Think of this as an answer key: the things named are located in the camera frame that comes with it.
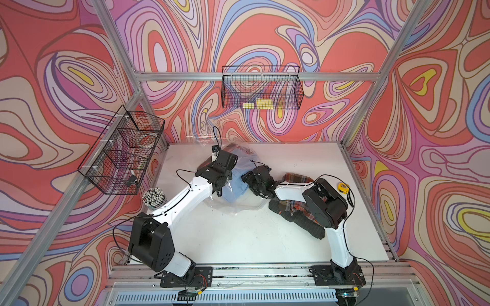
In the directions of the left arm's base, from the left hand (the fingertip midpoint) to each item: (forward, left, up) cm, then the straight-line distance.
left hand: (223, 169), depth 85 cm
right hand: (+3, -10, -17) cm, 19 cm away
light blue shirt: (0, -5, -14) cm, 15 cm away
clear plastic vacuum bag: (+13, -11, -7) cm, 18 cm away
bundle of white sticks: (-14, +26, 0) cm, 30 cm away
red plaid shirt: (-11, -32, -12) cm, 36 cm away
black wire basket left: (-4, +40, +11) cm, 42 cm away
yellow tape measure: (+1, -62, -17) cm, 64 cm away
